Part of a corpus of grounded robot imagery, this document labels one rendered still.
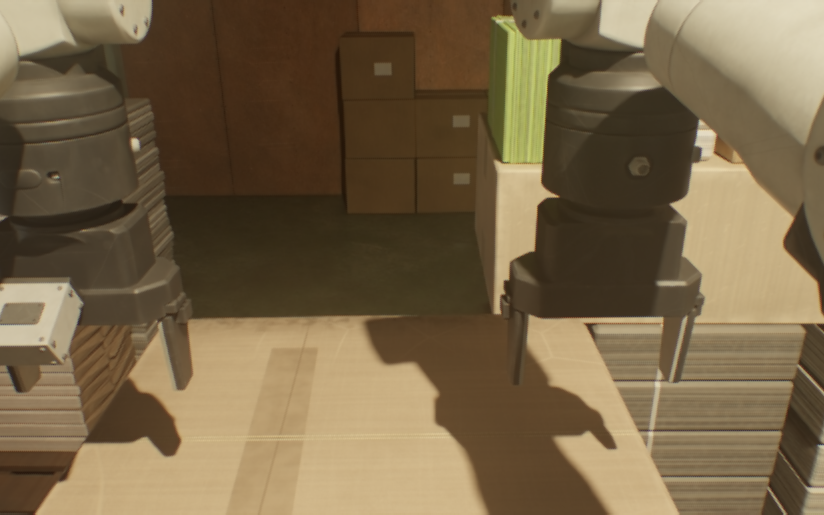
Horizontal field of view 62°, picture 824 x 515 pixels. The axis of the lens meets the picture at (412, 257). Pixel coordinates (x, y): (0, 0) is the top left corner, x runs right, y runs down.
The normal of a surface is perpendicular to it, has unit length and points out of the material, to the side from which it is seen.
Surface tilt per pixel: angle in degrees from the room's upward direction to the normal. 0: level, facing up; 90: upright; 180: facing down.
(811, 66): 52
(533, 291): 90
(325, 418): 0
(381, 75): 90
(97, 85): 45
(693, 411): 90
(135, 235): 90
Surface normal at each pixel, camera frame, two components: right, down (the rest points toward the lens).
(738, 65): -0.93, -0.19
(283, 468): -0.01, -0.92
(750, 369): -0.01, 0.39
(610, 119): -0.39, 0.37
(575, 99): -0.79, 0.25
